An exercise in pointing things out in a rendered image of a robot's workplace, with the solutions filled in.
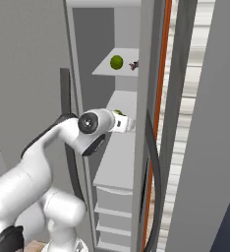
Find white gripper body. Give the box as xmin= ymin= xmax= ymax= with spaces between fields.
xmin=124 ymin=116 xmax=137 ymax=134

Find grey long freezer shelf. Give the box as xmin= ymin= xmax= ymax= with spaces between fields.
xmin=92 ymin=90 xmax=139 ymax=192

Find small dark fish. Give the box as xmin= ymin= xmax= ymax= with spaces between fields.
xmin=129 ymin=59 xmax=141 ymax=72

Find grey short freezer shelf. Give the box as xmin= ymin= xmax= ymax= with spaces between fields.
xmin=90 ymin=47 xmax=141 ymax=79

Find grey freezer drawers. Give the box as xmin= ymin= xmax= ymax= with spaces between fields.
xmin=93 ymin=184 xmax=134 ymax=252

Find grey freezer housing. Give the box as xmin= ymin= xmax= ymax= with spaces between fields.
xmin=65 ymin=0 xmax=143 ymax=252

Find grey freezer door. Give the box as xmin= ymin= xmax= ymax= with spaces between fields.
xmin=0 ymin=0 xmax=97 ymax=252

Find grey fridge door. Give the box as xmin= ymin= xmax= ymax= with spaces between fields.
xmin=130 ymin=0 xmax=168 ymax=252

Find orange wooden side panel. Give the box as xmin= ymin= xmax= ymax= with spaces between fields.
xmin=141 ymin=0 xmax=174 ymax=252

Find grey tall cabinet panel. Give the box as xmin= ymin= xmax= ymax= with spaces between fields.
xmin=164 ymin=0 xmax=230 ymax=252

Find dark grey fridge door handle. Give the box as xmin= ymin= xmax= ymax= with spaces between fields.
xmin=139 ymin=108 xmax=163 ymax=252

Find dark grey freezer door handle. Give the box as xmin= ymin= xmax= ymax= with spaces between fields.
xmin=59 ymin=67 xmax=87 ymax=204

